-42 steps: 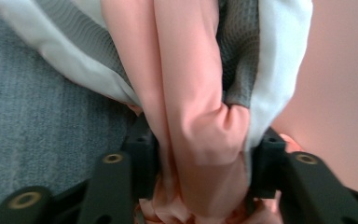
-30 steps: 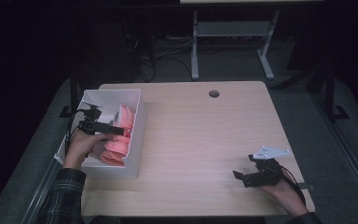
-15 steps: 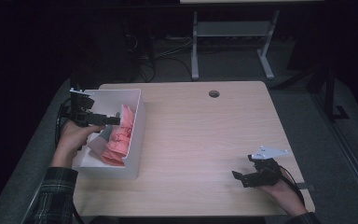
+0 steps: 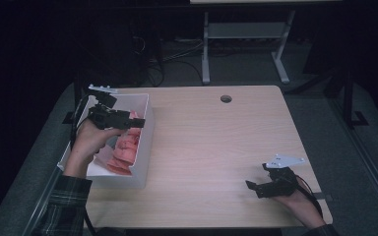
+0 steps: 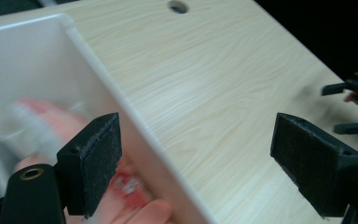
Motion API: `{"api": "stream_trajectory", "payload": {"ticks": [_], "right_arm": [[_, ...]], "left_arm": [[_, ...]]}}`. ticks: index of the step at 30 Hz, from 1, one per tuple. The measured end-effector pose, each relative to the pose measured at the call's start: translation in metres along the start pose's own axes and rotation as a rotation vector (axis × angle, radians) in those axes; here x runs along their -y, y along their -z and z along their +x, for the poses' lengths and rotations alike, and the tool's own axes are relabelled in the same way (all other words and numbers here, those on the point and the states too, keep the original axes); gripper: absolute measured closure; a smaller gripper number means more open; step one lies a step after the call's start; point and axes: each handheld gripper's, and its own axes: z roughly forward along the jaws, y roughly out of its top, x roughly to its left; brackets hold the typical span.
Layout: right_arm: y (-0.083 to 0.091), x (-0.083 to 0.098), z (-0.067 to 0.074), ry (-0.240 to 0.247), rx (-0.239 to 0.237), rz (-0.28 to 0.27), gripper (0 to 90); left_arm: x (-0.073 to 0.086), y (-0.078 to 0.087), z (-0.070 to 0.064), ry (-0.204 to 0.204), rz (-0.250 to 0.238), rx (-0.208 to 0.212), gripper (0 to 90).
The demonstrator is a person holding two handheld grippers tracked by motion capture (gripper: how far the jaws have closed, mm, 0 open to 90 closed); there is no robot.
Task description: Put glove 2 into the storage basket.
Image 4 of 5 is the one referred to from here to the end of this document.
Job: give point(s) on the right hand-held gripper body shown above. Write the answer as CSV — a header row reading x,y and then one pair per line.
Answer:
x,y
282,183

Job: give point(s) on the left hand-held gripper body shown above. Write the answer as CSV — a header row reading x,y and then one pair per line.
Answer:
x,y
108,118

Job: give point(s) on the pink ski glove red print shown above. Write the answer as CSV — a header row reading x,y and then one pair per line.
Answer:
x,y
129,141

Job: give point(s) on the white storage box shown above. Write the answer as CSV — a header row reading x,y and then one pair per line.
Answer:
x,y
144,157

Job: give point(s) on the pink ski glove grey palm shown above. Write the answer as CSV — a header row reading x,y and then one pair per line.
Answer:
x,y
121,164

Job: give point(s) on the person's right hand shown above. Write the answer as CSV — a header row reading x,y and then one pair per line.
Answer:
x,y
300,206

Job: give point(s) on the person's left hand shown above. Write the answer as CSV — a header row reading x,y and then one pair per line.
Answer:
x,y
85,144

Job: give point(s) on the grey tape strip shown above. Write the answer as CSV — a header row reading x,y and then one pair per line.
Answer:
x,y
325,197

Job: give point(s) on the white metal stand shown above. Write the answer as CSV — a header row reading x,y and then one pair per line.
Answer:
x,y
242,31

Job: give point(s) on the black metal post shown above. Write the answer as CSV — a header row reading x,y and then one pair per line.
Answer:
x,y
349,98
77,88

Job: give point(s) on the aluminium rail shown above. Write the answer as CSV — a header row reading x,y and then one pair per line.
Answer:
x,y
370,167
42,203

